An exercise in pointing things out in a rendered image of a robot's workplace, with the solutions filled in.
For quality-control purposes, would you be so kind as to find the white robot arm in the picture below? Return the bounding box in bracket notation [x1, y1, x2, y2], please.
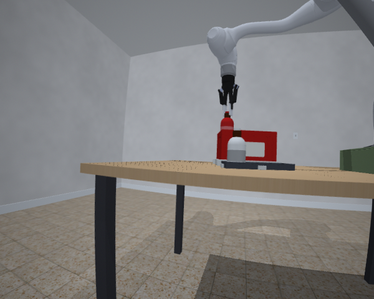
[207, 0, 374, 77]

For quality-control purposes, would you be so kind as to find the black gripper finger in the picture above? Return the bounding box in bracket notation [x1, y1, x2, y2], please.
[228, 84, 239, 116]
[218, 86, 228, 116]

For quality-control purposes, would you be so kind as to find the white bottle with brown band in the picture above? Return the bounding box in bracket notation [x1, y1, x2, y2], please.
[227, 128, 246, 163]

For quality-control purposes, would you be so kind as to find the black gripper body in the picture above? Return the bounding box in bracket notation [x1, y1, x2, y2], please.
[221, 74, 235, 93]

